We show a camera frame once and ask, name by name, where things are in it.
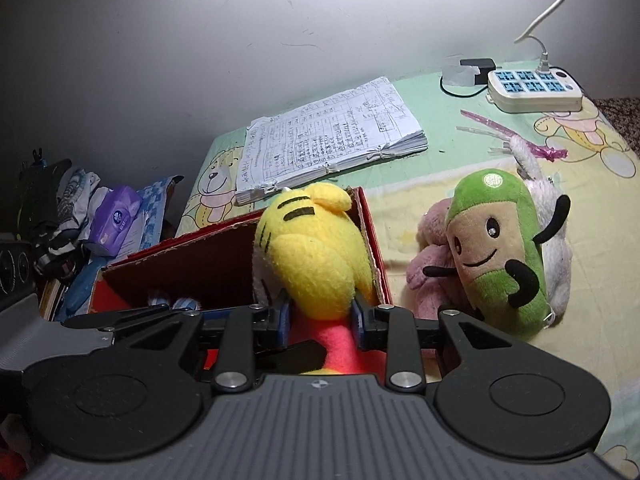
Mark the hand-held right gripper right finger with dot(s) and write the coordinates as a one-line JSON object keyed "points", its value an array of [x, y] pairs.
{"points": [[357, 321]]}

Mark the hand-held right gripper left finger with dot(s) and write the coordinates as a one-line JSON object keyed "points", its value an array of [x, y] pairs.
{"points": [[283, 325]]}

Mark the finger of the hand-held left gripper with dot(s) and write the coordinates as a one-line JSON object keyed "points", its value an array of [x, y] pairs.
{"points": [[125, 321]]}

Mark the yellow tiger plush toy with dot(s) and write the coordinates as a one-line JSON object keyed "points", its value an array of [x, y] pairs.
{"points": [[315, 250]]}

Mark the red cardboard box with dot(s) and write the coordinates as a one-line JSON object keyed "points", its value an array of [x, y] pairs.
{"points": [[210, 270]]}

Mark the green plush toy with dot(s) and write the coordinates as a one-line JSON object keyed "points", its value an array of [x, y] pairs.
{"points": [[500, 260]]}

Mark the white rabbit plush toy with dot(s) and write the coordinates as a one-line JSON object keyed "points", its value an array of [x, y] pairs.
{"points": [[556, 255]]}

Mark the black speaker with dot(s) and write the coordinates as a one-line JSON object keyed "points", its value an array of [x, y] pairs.
{"points": [[15, 275]]}

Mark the pink plush toy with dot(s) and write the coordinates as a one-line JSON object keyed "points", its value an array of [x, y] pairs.
{"points": [[432, 270]]}

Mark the purple tissue pack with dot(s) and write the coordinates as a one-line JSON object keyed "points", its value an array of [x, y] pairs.
{"points": [[112, 220]]}

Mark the pile of dark clothes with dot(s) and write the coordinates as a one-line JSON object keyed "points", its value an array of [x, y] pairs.
{"points": [[50, 205]]}

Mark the printed paper sheets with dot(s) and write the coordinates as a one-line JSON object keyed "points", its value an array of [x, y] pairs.
{"points": [[330, 135]]}

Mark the pink plastic ribbon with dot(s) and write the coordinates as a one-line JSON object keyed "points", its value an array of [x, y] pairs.
{"points": [[505, 130]]}

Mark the black power adapter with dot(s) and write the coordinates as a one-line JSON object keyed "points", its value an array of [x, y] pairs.
{"points": [[457, 75]]}

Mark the black plug adapter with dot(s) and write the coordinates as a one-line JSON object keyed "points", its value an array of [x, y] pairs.
{"points": [[477, 66]]}

